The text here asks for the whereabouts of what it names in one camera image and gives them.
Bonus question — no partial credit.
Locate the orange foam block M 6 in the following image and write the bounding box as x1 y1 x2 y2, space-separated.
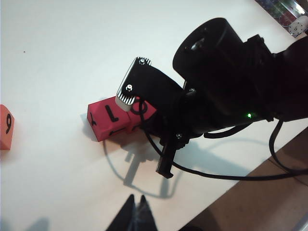
0 104 15 151

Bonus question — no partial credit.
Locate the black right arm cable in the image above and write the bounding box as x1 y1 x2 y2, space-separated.
139 113 308 186

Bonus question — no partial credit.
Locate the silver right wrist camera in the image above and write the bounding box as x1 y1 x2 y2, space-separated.
115 57 153 112

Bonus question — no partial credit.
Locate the red foam block letter T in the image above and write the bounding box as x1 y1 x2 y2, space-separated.
87 96 132 141

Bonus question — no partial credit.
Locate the clear box of colourful parts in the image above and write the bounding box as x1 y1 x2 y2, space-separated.
255 0 308 38

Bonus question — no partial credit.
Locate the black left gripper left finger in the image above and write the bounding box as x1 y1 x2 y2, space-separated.
109 194 138 231

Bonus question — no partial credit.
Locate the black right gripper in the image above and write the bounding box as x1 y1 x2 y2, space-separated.
133 64 203 180

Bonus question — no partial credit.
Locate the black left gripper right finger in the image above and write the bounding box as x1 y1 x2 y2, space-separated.
137 194 158 231

